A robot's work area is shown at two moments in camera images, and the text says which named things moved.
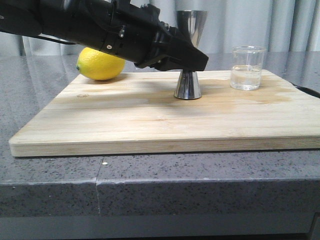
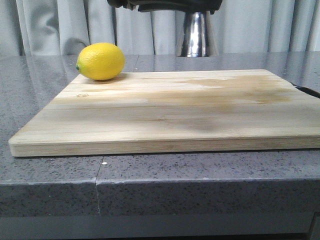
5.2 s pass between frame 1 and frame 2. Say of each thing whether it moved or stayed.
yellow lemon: stayed
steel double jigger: moved
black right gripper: moved
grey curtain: stayed
